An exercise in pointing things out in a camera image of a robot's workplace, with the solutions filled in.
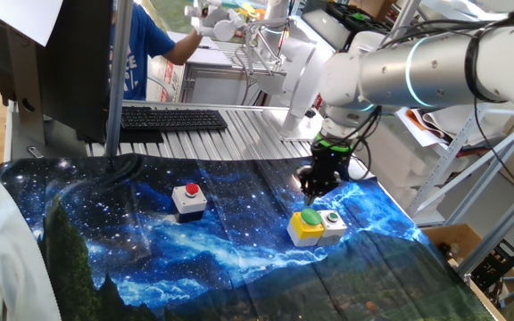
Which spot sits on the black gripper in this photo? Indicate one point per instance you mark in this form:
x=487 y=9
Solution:
x=326 y=167

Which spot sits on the green mushroom button yellow box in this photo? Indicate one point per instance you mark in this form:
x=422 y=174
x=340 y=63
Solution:
x=304 y=229

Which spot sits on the small green button white box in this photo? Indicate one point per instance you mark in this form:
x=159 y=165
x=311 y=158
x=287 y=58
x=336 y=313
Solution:
x=335 y=229

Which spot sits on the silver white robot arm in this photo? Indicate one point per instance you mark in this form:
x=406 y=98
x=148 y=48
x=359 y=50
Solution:
x=417 y=76

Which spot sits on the bare person forearm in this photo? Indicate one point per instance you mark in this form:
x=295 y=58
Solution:
x=185 y=49

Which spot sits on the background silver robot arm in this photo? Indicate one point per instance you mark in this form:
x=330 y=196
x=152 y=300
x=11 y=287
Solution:
x=277 y=9

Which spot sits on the silver mounting plate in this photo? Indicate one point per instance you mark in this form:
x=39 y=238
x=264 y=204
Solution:
x=276 y=117

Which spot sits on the white foam packing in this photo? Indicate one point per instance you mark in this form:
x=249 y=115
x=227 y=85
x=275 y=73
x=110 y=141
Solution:
x=400 y=151

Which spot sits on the starry night landscape tablecloth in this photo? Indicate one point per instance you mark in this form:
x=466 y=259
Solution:
x=239 y=249

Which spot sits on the red button white box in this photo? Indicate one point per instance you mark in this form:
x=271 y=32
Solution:
x=188 y=203

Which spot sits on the aluminium background table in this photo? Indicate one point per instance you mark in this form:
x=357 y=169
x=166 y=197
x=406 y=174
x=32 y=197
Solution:
x=221 y=89

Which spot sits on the stack of papers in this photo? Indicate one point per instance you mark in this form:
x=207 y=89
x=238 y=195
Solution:
x=444 y=122

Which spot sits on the large open cardboard box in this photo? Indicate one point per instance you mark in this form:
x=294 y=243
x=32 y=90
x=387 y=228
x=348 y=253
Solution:
x=458 y=234

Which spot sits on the black keyboard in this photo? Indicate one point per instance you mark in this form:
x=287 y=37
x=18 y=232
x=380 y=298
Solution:
x=172 y=119

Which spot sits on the grey laptop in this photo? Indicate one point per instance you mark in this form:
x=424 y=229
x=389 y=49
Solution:
x=324 y=27

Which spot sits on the black plastic tray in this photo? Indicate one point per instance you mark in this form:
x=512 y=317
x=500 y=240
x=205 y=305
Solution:
x=368 y=24

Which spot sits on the white carton red print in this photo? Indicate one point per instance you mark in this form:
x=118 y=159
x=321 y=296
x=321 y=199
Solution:
x=168 y=78

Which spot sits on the white handheld robot device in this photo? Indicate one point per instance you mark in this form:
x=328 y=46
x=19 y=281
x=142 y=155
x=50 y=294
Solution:
x=221 y=27

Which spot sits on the person in blue shirt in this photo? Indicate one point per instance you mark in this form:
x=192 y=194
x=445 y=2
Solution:
x=150 y=40

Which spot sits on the vertical aluminium pole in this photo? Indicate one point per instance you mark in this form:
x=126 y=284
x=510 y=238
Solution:
x=118 y=80

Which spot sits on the black computer monitor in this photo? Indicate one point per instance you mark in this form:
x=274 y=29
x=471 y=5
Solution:
x=74 y=67

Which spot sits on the small silver clip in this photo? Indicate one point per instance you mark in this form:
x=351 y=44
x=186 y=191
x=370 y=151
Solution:
x=35 y=152

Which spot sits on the white cloth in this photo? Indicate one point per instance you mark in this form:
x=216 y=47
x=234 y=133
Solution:
x=20 y=267

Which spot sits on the white paper sheet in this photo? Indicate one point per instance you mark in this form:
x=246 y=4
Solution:
x=25 y=18

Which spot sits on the black metal bracket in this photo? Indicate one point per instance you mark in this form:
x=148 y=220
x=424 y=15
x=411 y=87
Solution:
x=500 y=263

